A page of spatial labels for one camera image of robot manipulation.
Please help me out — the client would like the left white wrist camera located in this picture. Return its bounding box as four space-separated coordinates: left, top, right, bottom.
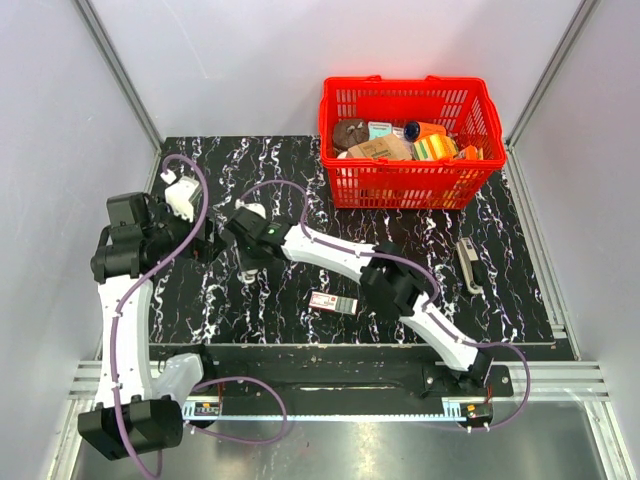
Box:
160 171 202 223

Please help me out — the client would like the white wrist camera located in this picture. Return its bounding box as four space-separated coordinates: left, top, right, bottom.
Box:
160 171 202 223
235 199 266 218

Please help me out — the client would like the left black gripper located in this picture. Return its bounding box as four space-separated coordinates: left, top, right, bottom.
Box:
144 195 227 265

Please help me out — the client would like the orange small packet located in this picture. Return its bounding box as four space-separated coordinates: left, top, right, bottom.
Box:
454 145 484 160

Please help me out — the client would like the red white staple box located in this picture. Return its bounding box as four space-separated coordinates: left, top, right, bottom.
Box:
309 292 358 315

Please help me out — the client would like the yellow green striped box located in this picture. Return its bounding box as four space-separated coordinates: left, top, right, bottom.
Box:
413 134 459 161

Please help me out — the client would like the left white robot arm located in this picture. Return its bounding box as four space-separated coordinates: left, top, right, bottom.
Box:
78 192 226 460

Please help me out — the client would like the black mounting base plate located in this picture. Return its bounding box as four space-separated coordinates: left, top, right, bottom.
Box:
159 343 514 399

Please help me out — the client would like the large beige stapler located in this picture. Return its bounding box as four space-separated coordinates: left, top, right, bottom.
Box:
456 237 486 295

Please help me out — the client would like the orange bottle blue cap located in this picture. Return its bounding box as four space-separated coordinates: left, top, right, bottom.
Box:
403 121 447 142

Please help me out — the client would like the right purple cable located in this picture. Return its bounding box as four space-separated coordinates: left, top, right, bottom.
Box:
234 180 532 432

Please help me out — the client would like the red plastic basket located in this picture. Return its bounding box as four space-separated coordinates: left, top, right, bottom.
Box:
318 76 506 210

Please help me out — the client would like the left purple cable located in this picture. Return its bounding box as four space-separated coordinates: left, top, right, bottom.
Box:
112 154 288 479

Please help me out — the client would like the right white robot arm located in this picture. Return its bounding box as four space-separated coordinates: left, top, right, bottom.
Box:
225 206 493 396

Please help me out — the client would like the small white stapler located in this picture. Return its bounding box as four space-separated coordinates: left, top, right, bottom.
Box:
239 258 261 285

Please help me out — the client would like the brown round item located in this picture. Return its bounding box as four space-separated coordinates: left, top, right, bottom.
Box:
332 118 370 151

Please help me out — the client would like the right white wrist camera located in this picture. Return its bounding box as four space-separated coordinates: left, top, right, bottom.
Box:
235 199 266 218

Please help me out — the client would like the purple cable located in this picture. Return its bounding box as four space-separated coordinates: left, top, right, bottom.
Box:
234 180 532 432
112 154 288 479

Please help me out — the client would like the teal white box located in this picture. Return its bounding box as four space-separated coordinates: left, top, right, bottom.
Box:
367 121 393 140

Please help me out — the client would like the brown cardboard packet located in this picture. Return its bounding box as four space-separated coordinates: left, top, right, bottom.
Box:
347 134 413 160

